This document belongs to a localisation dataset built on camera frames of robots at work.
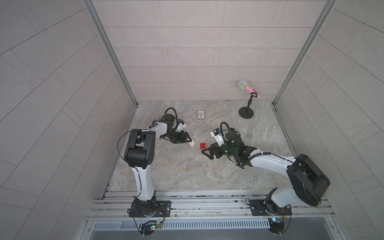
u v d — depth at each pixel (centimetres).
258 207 71
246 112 111
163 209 71
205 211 71
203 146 91
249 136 96
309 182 43
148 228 65
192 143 91
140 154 51
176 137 84
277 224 69
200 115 108
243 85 91
